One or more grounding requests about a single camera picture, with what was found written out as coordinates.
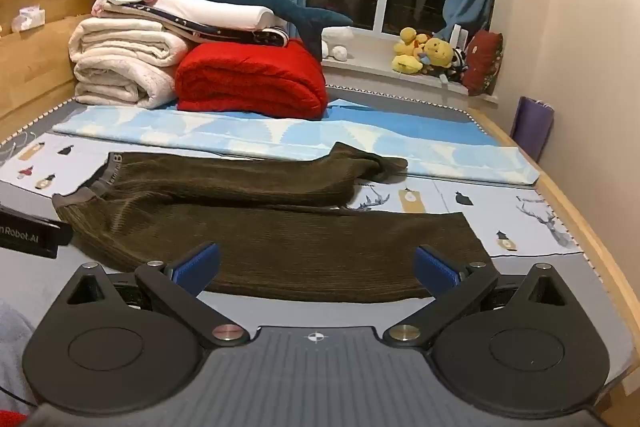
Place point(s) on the red cushion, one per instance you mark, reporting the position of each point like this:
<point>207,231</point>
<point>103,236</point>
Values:
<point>484,62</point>

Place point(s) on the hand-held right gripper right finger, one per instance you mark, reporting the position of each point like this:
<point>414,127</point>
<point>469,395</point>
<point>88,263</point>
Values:
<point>437,268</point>

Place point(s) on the tissue pack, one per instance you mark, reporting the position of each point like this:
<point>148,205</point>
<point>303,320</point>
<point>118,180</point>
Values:
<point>28,19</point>

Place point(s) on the white plush toy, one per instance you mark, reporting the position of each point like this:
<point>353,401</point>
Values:
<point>336,44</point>

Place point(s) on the yellow duck plush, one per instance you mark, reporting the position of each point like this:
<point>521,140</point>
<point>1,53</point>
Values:
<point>407,52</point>

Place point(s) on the yellow bear plush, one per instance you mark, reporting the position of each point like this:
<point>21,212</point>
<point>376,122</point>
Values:
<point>442,54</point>

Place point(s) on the grey fleece clothing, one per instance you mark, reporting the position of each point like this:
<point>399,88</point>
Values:
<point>12,347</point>

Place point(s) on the blue white patterned blanket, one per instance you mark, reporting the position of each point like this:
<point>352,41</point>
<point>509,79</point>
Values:
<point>250,137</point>

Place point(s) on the printed grey bedsheet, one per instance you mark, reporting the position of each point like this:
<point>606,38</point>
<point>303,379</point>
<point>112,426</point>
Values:
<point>525,272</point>

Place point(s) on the white fluffy folded blanket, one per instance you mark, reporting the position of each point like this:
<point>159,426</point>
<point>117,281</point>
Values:
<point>120,57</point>

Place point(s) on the wooden bed frame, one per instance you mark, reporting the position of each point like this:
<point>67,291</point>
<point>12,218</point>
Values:
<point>35,67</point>

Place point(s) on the purple bag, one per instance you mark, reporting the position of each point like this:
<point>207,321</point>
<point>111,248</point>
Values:
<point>532,129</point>

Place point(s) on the red folded blanket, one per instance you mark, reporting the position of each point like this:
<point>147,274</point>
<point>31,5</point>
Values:
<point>250,79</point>

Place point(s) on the white folded quilt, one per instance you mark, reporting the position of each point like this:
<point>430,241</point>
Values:
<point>215,9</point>

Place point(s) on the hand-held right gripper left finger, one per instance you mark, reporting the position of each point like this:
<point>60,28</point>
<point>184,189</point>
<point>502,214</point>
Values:
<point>197,268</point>

